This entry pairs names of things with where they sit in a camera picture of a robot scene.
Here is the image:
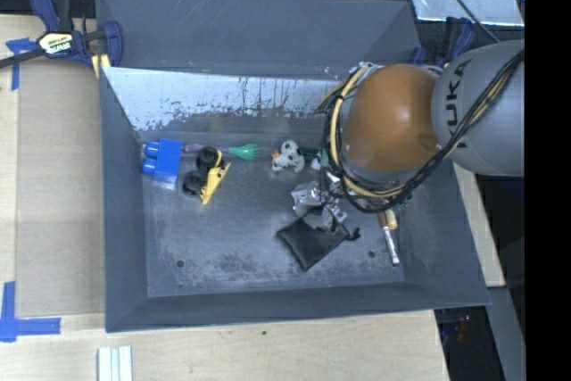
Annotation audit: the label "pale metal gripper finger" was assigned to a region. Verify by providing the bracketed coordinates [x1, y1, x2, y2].
[330, 208, 349, 233]
[304, 210, 334, 232]

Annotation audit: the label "black cloth pouch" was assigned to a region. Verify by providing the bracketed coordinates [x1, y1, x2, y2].
[276, 216, 361, 273]

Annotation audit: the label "white black-spotted toy dog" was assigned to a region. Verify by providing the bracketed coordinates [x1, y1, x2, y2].
[270, 139, 307, 175]

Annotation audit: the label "green and purple toy fork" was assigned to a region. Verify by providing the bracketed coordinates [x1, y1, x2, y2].
[182, 141, 262, 162]

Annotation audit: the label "grey metal bin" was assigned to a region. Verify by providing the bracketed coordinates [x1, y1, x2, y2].
[93, 0, 492, 334]

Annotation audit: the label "yellow toy truck black wheels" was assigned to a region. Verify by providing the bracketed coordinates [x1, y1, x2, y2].
[181, 145, 232, 206]

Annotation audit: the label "blue toy building block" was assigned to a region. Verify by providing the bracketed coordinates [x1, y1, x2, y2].
[141, 137, 185, 186]

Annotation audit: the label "small metal tool yellow handle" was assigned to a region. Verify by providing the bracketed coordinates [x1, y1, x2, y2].
[377, 209, 401, 268]

